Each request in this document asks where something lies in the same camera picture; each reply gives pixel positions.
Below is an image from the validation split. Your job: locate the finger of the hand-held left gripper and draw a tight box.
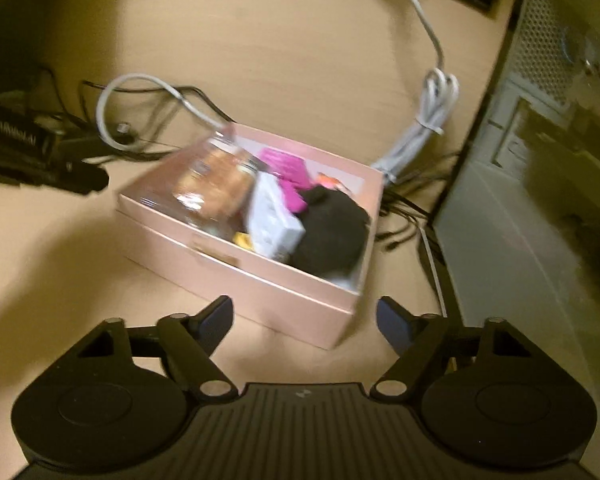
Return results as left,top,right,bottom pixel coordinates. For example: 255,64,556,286
55,157,112,196

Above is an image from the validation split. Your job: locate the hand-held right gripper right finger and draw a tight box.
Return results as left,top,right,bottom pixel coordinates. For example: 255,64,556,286
372,296,523,401

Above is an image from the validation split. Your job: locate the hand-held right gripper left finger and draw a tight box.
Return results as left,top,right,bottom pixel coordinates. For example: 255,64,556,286
77,295,237,401

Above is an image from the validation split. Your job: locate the pink box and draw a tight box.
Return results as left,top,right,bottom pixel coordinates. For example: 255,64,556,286
115,122,385,351

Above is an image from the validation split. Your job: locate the black plush toy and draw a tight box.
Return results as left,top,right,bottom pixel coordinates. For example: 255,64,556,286
290,186,372,278

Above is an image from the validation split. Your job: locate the white and yellow box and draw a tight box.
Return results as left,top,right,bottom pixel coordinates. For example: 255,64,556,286
245,174,306,262

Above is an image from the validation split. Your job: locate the clear packet with orange contents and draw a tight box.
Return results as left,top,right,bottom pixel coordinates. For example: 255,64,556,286
172,137,261,233

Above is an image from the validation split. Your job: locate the grey computer tower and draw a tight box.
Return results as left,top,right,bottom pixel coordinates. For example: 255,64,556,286
432,0,600,411

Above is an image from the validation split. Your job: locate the small orange toy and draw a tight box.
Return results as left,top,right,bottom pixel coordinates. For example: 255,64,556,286
316,172,353,193

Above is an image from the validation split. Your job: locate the white cable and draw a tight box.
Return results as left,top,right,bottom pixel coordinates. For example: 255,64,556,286
96,0,460,181

